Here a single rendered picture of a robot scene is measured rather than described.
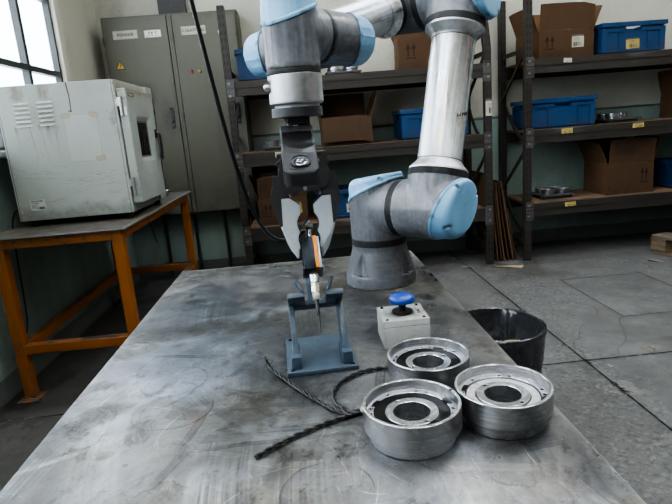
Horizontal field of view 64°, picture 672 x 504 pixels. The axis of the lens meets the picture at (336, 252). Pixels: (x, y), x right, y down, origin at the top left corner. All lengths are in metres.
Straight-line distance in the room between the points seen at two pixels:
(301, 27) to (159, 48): 3.76
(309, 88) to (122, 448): 0.50
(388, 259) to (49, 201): 2.07
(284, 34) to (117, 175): 2.08
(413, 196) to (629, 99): 4.44
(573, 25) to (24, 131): 3.64
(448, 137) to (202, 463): 0.71
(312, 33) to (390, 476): 0.55
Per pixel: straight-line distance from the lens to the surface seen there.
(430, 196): 1.01
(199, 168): 4.41
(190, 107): 4.41
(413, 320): 0.81
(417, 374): 0.67
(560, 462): 0.60
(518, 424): 0.60
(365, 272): 1.12
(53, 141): 2.85
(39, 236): 2.66
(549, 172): 5.06
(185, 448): 0.65
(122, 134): 2.76
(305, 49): 0.75
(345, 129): 4.04
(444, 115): 1.06
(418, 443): 0.57
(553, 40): 4.50
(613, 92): 5.30
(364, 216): 1.10
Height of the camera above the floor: 1.13
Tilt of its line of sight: 13 degrees down
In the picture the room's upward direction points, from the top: 5 degrees counter-clockwise
